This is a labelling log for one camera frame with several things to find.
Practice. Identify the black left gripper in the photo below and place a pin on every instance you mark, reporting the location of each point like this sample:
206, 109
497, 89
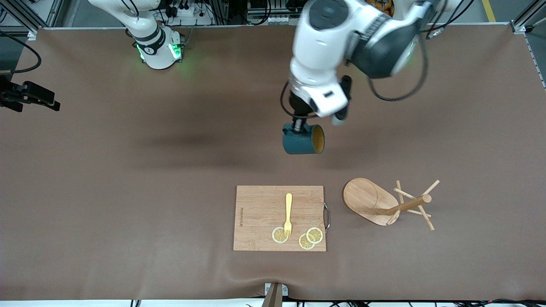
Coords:
298, 107

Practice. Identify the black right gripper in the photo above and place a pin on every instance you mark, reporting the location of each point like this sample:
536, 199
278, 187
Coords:
26, 92

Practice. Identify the dark teal mug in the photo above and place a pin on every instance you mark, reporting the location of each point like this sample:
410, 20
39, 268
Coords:
298, 145

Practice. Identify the wooden mug tree rack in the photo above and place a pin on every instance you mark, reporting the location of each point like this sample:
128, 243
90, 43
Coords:
367, 200

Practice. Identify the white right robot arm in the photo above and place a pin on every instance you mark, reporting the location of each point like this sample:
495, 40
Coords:
158, 51

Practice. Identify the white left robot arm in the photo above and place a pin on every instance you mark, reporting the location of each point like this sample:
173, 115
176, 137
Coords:
324, 47

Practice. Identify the yellow plastic fork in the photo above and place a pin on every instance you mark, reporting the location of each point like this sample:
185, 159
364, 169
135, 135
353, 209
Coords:
288, 209

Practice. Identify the bamboo cutting board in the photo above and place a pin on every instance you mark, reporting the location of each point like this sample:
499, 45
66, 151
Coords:
260, 217

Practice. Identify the white electrical connector block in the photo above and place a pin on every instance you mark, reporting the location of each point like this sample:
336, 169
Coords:
277, 20

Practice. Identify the lemon slice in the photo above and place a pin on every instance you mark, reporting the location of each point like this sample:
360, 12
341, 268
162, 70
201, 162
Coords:
277, 236
303, 244
315, 235

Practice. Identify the brown table mat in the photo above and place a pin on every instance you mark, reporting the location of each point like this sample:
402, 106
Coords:
128, 192

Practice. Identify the orange snack packages pile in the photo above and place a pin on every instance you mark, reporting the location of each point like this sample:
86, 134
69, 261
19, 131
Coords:
379, 2

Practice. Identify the white power strip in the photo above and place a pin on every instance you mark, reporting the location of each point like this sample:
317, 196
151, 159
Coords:
187, 13

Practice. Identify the aluminium frame strut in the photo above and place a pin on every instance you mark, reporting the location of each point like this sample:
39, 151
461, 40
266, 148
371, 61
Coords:
32, 34
517, 27

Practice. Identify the brown camera mount post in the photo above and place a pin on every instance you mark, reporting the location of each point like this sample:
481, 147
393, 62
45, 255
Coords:
273, 296

